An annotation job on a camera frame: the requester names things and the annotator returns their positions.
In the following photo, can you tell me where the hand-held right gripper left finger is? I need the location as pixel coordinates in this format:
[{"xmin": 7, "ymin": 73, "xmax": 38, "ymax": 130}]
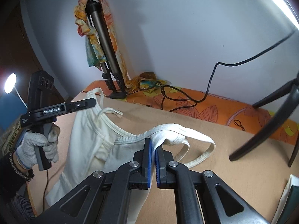
[{"xmin": 35, "ymin": 138, "xmax": 153, "ymax": 224}]

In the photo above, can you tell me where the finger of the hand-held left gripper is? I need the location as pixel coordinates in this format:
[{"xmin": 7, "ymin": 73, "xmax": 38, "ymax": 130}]
[{"xmin": 65, "ymin": 99, "xmax": 97, "ymax": 113}]

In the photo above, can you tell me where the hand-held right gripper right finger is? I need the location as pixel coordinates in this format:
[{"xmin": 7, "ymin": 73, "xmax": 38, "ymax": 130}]
[{"xmin": 155, "ymin": 145, "xmax": 269, "ymax": 224}]

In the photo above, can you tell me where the white camisole top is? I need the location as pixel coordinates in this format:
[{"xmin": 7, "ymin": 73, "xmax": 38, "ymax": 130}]
[{"xmin": 44, "ymin": 87, "xmax": 216, "ymax": 224}]

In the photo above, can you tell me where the person's left forearm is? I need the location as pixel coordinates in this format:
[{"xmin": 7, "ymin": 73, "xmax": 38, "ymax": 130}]
[{"xmin": 0, "ymin": 153, "xmax": 33, "ymax": 217}]

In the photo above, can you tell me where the person's left hand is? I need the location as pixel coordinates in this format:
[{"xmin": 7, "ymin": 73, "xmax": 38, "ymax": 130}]
[{"xmin": 15, "ymin": 125, "xmax": 60, "ymax": 169}]

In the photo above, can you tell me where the white clip desk lamp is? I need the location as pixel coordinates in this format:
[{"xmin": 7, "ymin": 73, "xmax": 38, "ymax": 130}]
[{"xmin": 3, "ymin": 73, "xmax": 28, "ymax": 109}]

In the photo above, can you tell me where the folded tripod with cloth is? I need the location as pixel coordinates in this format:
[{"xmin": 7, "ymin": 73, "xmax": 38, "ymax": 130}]
[{"xmin": 75, "ymin": 0, "xmax": 131, "ymax": 88}]

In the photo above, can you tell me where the crumpled yellow green cloth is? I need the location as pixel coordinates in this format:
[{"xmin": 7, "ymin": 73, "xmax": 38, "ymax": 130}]
[{"xmin": 131, "ymin": 72, "xmax": 167, "ymax": 91}]

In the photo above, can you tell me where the folded grey tripod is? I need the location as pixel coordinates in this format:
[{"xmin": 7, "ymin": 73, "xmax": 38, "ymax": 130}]
[{"xmin": 84, "ymin": 0, "xmax": 128, "ymax": 98}]

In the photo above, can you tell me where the orange floral cloth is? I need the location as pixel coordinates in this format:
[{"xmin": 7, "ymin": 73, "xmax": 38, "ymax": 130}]
[{"xmin": 81, "ymin": 80, "xmax": 299, "ymax": 146}]

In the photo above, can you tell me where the black mini tripod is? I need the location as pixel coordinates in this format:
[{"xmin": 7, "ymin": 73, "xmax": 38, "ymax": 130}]
[{"xmin": 229, "ymin": 72, "xmax": 299, "ymax": 168}]

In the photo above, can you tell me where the dark striped clothing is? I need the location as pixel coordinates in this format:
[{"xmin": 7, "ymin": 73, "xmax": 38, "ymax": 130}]
[{"xmin": 9, "ymin": 192, "xmax": 36, "ymax": 221}]

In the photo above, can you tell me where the folded white garment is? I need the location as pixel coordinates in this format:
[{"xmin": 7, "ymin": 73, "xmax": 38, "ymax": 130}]
[{"xmin": 271, "ymin": 175, "xmax": 292, "ymax": 224}]

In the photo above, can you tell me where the folded dark green printed garment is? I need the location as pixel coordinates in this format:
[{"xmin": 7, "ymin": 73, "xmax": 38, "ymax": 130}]
[{"xmin": 279, "ymin": 185, "xmax": 299, "ymax": 224}]

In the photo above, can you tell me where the dark beaded bracelet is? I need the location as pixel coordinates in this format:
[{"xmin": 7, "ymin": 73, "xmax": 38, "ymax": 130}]
[{"xmin": 9, "ymin": 152, "xmax": 34, "ymax": 181}]

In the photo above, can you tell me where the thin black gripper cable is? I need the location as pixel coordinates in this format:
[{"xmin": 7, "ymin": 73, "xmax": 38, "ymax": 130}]
[{"xmin": 43, "ymin": 168, "xmax": 49, "ymax": 211}]

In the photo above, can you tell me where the black power cable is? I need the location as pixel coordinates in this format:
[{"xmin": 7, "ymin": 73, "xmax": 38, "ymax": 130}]
[{"xmin": 126, "ymin": 31, "xmax": 295, "ymax": 113}]

